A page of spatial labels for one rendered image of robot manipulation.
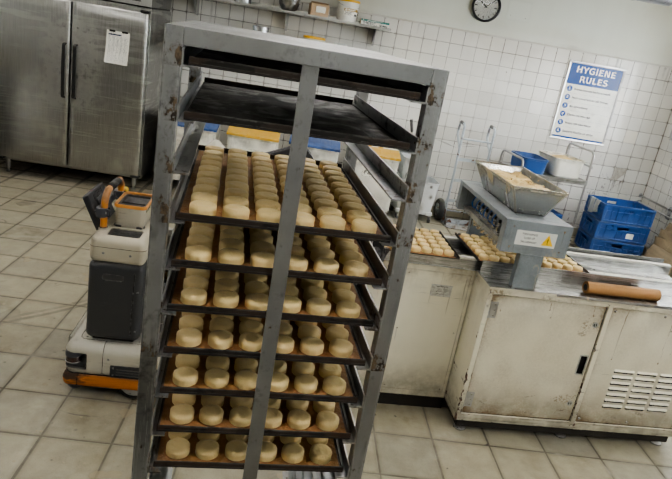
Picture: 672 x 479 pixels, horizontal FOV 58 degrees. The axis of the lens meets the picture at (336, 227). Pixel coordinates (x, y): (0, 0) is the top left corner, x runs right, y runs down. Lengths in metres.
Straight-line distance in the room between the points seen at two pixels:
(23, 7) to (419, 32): 3.90
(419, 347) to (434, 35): 4.41
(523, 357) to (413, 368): 0.56
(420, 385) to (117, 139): 4.08
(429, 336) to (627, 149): 5.09
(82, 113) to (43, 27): 0.83
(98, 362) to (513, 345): 2.01
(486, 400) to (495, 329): 0.41
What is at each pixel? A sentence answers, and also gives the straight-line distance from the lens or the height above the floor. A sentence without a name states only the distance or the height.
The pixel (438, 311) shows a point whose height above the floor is 0.59.
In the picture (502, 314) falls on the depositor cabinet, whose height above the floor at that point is 0.70.
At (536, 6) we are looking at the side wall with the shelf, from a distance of 7.24.
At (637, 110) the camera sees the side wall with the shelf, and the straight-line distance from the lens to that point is 7.82.
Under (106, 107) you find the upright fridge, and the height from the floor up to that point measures 0.81.
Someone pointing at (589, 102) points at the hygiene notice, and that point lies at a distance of 7.54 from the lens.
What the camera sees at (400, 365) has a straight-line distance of 3.26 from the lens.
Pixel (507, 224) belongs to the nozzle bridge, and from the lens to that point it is 2.86.
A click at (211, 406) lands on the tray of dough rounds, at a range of 1.35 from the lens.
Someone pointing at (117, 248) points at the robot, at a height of 0.77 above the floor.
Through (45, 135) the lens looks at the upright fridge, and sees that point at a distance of 6.54.
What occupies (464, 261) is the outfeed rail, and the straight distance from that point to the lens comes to 3.09.
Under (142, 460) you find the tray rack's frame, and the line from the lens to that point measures 1.35.
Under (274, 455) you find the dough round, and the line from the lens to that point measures 1.40.
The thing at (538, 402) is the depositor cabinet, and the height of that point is 0.22.
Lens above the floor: 1.85
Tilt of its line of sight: 18 degrees down
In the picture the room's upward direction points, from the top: 10 degrees clockwise
